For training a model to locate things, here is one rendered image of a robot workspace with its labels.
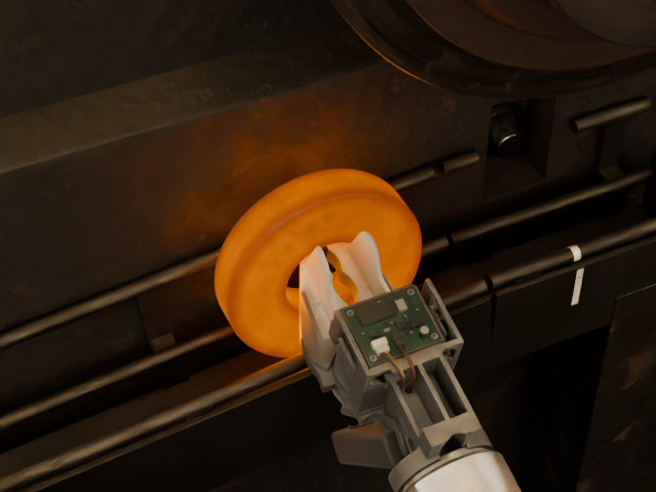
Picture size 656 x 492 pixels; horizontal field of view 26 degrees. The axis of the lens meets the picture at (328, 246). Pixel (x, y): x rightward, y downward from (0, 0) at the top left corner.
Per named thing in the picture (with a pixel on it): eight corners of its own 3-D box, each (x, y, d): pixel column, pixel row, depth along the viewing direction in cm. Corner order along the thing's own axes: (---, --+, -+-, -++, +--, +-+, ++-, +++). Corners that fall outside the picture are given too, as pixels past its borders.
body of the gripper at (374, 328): (429, 267, 95) (512, 421, 90) (409, 329, 102) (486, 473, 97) (325, 303, 93) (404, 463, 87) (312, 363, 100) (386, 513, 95)
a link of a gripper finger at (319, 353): (343, 276, 101) (395, 379, 97) (340, 289, 103) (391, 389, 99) (282, 297, 100) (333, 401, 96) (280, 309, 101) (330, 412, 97)
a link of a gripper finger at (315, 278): (319, 191, 100) (374, 299, 95) (311, 236, 105) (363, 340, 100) (278, 204, 99) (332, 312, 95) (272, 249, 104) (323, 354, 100)
